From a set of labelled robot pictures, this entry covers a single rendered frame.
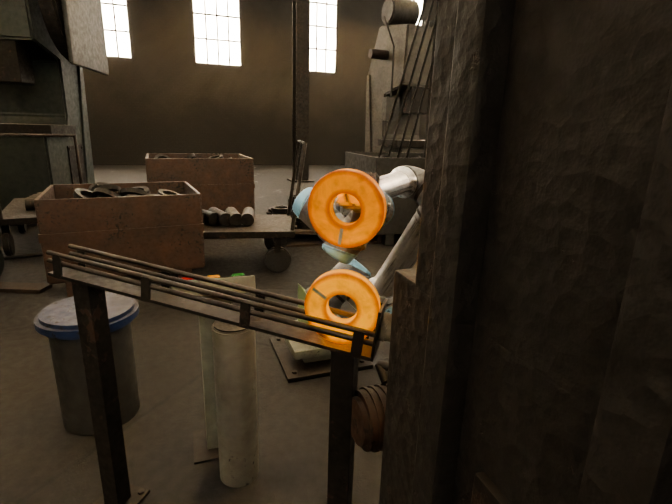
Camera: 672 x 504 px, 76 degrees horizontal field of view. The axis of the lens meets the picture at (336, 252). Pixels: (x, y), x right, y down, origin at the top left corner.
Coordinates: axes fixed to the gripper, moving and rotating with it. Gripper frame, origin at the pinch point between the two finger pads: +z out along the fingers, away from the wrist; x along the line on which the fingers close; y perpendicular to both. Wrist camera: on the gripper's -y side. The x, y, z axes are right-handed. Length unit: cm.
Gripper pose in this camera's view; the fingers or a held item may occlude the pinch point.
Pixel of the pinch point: (347, 198)
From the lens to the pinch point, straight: 85.2
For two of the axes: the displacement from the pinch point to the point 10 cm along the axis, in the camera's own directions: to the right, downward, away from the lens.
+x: 9.6, 1.0, -2.6
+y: 1.0, -9.9, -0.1
